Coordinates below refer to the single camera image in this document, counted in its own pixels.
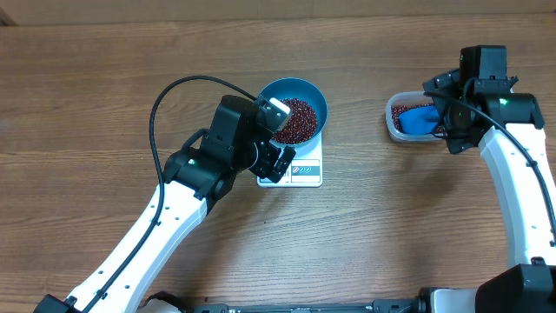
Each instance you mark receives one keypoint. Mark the red adzuki beans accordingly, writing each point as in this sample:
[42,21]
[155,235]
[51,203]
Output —
[400,109]

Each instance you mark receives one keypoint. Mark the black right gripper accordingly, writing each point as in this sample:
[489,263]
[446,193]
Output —
[457,142]

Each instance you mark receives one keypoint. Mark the red beans in bowl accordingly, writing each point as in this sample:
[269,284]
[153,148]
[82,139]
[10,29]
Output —
[301,125]

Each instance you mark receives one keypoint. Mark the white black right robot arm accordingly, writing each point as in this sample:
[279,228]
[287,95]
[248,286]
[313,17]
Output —
[514,150]

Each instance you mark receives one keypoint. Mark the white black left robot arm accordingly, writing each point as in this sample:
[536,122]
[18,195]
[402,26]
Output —
[193,179]

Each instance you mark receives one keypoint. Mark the blue metal bowl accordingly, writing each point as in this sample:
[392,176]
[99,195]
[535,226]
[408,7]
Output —
[291,87]

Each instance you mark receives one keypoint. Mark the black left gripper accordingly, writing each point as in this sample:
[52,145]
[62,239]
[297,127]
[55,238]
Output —
[264,169]

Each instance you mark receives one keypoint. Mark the blue plastic measuring scoop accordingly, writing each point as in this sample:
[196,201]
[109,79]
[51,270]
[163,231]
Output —
[419,120]

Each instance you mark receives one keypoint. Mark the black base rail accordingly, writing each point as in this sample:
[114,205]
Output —
[278,308]

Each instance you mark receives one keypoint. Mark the clear plastic bean container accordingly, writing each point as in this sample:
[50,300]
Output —
[409,99]

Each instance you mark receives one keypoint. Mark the white digital kitchen scale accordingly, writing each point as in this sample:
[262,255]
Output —
[306,169]

